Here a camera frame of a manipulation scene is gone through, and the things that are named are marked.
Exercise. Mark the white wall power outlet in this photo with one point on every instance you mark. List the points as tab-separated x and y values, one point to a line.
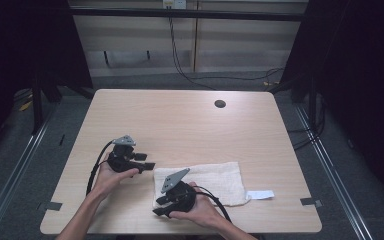
175	3

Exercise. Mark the black horizontal bar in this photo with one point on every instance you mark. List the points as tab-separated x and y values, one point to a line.
186	14

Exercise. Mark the grey tape piece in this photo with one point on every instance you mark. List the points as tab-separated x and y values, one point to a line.
310	202
52	206

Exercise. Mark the dark round table grommet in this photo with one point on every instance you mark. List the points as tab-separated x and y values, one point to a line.
220	103

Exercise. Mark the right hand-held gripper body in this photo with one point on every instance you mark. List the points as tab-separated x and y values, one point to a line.
178	191

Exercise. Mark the small black floor strip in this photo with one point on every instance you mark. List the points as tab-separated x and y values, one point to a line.
62	139

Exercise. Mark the person's right hand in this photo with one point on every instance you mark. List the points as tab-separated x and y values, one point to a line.
201	210

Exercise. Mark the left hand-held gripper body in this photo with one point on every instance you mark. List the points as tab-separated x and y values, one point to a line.
121	158

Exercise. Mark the metal floor rail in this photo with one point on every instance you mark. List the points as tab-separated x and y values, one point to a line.
333	173
16	173

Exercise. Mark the black metal stand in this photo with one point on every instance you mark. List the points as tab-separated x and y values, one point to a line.
37	106

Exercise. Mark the dark curtain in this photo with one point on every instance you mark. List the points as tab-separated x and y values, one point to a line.
20	50
363	83

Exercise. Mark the yellow floor object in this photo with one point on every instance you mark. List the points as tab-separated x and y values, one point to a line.
25	106

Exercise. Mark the white towel with label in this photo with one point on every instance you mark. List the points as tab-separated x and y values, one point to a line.
220	181

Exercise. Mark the person's left hand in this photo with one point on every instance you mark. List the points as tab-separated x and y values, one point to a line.
113	180

